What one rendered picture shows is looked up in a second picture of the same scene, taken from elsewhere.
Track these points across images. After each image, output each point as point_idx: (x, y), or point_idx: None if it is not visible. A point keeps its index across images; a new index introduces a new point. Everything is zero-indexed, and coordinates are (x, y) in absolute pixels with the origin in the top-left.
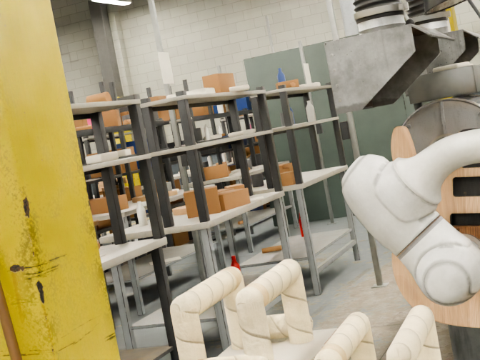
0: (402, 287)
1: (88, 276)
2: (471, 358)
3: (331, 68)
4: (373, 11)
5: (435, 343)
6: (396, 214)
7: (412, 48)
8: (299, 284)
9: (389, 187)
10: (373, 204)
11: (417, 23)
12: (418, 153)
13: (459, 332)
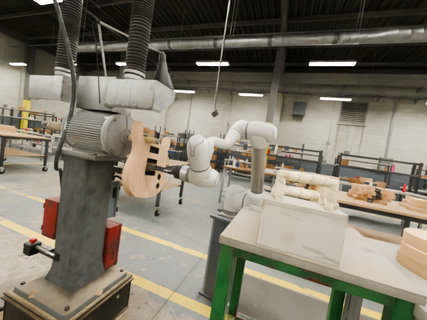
0: (129, 184)
1: None
2: (88, 214)
3: (155, 92)
4: (142, 74)
5: None
6: (210, 157)
7: (173, 100)
8: None
9: (211, 148)
10: (208, 152)
11: (67, 72)
12: (208, 139)
13: (86, 204)
